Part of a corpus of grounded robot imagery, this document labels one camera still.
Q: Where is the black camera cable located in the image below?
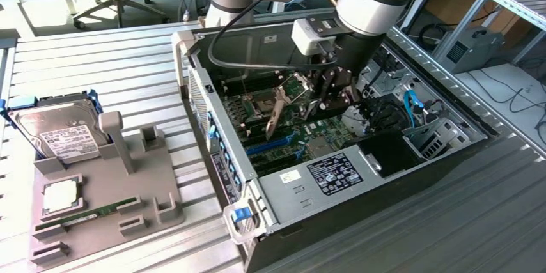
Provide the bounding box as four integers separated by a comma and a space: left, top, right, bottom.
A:
208, 0, 342, 72

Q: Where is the grey table end cap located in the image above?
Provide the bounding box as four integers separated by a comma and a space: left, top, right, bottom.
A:
0, 28, 21, 49

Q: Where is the green motherboard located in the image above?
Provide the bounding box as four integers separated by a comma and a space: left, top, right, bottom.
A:
220, 71, 368, 176

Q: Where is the black RAM slot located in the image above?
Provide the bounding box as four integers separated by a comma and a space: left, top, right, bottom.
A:
222, 74, 281, 88

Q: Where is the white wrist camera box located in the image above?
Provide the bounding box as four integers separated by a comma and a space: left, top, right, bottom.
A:
293, 19, 341, 56

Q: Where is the black plastic fan shroud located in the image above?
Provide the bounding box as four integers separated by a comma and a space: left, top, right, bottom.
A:
344, 130, 428, 180

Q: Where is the green RAM stick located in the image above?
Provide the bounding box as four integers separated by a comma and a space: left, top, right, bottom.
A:
41, 196, 141, 228

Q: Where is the metal socket cover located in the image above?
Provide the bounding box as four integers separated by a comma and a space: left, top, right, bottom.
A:
277, 73, 314, 106

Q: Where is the blue SATA wire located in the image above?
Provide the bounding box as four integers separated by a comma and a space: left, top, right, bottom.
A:
404, 89, 428, 130

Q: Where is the grey machine with handle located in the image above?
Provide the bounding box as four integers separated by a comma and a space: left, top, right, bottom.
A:
444, 26, 508, 74

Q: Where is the black installed RAM stick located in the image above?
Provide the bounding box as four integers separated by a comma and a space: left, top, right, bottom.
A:
245, 116, 312, 135

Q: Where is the silver chipset heatsink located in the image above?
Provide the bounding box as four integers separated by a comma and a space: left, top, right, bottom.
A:
306, 137, 337, 159

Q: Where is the black wire bundle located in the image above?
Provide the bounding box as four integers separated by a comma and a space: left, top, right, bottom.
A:
361, 97, 406, 133

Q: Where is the grey power supply unit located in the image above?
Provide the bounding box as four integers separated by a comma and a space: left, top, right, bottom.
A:
254, 144, 384, 226

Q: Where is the hard disk with blue carrier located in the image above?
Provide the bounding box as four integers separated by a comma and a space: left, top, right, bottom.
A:
0, 86, 109, 164

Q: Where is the open black PC case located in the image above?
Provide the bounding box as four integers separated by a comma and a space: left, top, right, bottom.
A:
170, 4, 503, 273

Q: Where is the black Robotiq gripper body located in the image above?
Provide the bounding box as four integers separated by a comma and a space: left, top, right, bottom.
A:
332, 27, 389, 75

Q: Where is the metal disk bay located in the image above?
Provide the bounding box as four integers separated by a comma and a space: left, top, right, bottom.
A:
404, 119, 470, 162

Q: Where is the aluminium slat table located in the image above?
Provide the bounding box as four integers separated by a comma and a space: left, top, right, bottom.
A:
433, 0, 546, 63

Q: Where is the blue expansion slot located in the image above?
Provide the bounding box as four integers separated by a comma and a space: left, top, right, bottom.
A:
245, 138, 290, 156

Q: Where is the grey office chair base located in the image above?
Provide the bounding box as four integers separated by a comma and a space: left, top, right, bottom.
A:
70, 0, 170, 30

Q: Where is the silver CPU chip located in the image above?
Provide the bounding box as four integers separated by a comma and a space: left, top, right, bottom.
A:
42, 182, 85, 215

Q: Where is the grey plastic parts rack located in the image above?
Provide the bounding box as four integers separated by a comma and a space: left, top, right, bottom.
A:
27, 109, 189, 266

